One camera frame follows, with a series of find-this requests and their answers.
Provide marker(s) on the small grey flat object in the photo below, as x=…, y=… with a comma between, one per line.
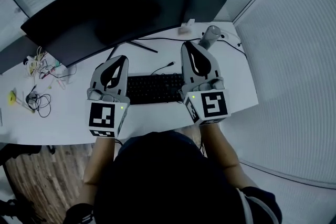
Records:
x=183, y=30

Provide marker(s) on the small yellow object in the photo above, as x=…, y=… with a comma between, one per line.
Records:
x=11, y=97

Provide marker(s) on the person's left forearm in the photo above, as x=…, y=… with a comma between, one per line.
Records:
x=98, y=162

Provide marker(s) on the dark partition panel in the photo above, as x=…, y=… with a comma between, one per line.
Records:
x=207, y=8
x=15, y=55

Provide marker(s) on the dark clear-topped bottle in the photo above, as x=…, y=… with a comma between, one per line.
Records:
x=211, y=35

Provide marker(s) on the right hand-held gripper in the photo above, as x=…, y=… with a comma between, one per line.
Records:
x=214, y=105

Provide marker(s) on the black keyboard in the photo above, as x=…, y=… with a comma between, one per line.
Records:
x=152, y=89

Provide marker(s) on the small red circuit board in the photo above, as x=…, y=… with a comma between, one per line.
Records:
x=48, y=72

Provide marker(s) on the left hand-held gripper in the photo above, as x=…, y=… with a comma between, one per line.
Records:
x=102, y=118

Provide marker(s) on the black chair base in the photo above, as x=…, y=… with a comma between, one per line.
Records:
x=13, y=209

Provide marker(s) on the person's right forearm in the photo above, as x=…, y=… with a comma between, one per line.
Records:
x=223, y=154

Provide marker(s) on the black monitor with stand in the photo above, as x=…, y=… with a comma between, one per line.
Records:
x=113, y=10

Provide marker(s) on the person's dark clothing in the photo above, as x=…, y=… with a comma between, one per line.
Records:
x=168, y=181

